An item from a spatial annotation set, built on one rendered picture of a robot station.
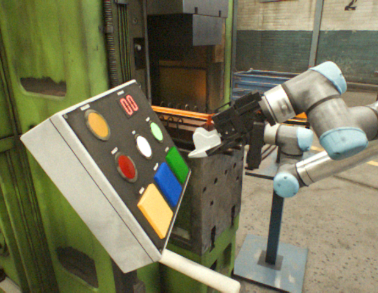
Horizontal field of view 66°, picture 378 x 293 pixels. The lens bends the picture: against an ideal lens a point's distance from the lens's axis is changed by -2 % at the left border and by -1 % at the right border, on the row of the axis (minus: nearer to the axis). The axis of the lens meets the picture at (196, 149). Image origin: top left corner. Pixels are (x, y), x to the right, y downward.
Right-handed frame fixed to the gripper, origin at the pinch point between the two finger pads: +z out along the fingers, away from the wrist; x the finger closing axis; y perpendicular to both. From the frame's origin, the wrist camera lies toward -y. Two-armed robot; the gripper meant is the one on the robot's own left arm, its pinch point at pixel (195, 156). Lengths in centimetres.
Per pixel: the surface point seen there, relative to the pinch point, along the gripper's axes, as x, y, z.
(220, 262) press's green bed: -58, -75, 37
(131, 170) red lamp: 19.6, 8.6, 4.8
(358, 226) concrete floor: -128, -141, -38
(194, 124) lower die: -40.5, -0.9, 6.9
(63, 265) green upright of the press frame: -29, -28, 89
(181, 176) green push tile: 2.8, -2.1, 4.4
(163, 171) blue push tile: 9.8, 3.0, 4.4
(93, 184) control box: 26.9, 11.1, 7.4
